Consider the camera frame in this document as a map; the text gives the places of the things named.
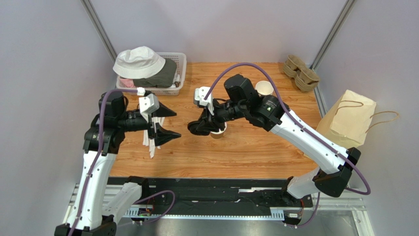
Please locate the white plastic basket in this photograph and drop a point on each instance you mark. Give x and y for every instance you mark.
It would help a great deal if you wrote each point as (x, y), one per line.
(178, 80)

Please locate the pink cloth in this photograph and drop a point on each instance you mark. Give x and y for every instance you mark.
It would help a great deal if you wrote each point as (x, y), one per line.
(127, 83)

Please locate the kraft paper bag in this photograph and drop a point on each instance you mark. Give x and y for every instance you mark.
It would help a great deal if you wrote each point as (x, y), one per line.
(349, 120)

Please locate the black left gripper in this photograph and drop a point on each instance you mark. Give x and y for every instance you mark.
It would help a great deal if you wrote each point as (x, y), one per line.
(163, 135)

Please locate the aluminium frame rail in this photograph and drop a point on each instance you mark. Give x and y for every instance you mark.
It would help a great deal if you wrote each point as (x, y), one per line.
(327, 199)

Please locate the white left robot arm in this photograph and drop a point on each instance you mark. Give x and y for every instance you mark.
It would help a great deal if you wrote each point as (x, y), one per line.
(89, 215)

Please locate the white bucket hat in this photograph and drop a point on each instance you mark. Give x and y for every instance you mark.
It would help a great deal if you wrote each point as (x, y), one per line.
(138, 63)

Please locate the olive green cloth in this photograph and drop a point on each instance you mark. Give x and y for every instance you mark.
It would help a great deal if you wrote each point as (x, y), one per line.
(163, 79)

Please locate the stack of paper cups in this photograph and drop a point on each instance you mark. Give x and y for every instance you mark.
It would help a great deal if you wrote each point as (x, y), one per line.
(264, 88)

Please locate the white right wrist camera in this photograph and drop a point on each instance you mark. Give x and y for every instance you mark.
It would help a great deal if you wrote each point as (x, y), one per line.
(203, 99)

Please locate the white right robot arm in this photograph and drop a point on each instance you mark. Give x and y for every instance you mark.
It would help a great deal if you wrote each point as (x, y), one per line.
(335, 163)

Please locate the wrapped white straws bundle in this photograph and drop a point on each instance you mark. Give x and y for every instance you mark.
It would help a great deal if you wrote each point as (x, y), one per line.
(151, 144)

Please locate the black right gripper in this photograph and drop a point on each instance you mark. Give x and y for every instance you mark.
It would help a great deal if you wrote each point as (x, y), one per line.
(211, 118)

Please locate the brown paper coffee cup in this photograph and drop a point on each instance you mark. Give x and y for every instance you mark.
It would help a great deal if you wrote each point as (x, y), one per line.
(219, 134)

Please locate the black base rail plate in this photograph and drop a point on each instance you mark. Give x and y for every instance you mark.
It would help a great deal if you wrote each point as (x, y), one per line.
(218, 197)

